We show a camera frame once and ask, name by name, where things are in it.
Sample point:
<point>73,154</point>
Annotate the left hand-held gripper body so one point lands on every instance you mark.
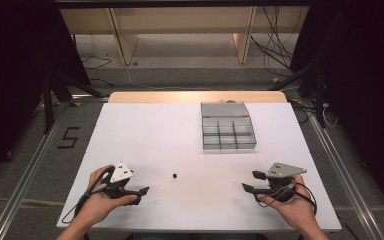
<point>120,173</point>

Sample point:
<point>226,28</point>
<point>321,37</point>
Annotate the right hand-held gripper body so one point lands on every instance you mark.
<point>281,178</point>

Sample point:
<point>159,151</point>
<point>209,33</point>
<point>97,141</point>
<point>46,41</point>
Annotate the person's right hand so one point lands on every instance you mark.
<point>291,210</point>

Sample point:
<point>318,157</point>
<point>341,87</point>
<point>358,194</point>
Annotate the person's left hand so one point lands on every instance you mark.
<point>97,203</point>

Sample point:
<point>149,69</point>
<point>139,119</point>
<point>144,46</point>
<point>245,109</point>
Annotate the small black block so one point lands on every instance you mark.
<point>174,175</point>

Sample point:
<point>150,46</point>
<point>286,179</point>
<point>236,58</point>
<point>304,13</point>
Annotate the clear plastic compartment box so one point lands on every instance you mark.
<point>228,128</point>

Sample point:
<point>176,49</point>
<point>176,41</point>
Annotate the small round grey object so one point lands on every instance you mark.
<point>230,101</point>

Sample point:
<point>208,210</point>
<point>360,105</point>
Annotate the black tripod stand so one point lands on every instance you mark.
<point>313,86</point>
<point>51,96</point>

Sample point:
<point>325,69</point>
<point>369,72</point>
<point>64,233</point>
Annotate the beige wooden desk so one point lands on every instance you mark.
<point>186,25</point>

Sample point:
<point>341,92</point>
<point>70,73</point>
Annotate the aluminium floor rail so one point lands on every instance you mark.
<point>26,180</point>
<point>346,180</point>

